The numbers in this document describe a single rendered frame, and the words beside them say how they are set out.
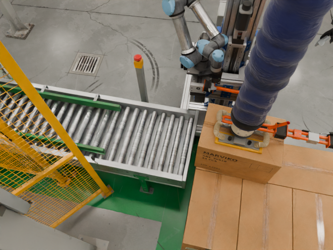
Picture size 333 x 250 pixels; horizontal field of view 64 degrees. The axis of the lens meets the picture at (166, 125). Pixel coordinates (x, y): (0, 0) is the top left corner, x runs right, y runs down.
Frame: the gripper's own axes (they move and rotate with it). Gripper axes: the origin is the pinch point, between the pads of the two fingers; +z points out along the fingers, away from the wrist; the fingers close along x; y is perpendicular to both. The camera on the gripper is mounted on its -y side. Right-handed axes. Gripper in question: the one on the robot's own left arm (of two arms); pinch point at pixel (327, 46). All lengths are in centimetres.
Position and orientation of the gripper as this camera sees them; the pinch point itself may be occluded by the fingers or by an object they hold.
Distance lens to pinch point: 197.0
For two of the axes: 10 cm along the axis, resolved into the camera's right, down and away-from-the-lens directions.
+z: 0.3, 5.0, 8.7
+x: 9.8, 1.4, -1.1
